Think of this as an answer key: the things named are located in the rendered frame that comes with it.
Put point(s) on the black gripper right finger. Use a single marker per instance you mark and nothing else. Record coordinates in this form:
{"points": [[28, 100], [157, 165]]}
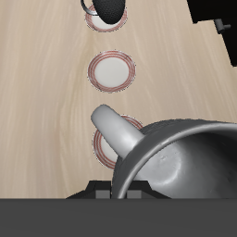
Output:
{"points": [[139, 189]]}

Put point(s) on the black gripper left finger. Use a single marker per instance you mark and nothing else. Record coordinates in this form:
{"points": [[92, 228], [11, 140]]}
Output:
{"points": [[98, 189]]}

